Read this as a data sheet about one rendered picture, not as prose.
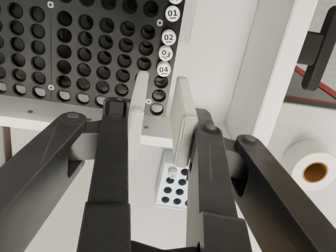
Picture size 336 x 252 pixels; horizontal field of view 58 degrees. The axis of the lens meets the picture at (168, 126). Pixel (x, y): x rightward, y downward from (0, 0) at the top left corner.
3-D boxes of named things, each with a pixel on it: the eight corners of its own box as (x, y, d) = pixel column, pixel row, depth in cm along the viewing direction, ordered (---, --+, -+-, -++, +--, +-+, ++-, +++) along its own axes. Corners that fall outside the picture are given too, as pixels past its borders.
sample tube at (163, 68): (170, 63, 31) (171, 76, 27) (158, 64, 31) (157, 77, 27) (169, 51, 31) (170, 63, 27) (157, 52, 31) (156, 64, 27)
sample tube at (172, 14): (178, 15, 29) (180, 21, 25) (165, 16, 29) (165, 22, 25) (177, 1, 29) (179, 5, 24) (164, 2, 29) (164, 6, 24)
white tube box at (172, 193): (239, 161, 49) (245, 175, 46) (225, 201, 53) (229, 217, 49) (164, 149, 48) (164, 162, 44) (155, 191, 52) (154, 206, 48)
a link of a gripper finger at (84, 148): (121, 168, 14) (55, 160, 14) (130, 121, 19) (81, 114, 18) (124, 139, 13) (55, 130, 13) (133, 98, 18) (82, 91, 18)
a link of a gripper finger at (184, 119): (183, 116, 15) (198, 118, 15) (177, 75, 21) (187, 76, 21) (173, 167, 16) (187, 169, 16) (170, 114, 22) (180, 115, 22)
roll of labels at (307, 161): (289, 182, 51) (299, 197, 48) (276, 150, 48) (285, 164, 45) (330, 165, 50) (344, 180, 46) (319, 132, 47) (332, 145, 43)
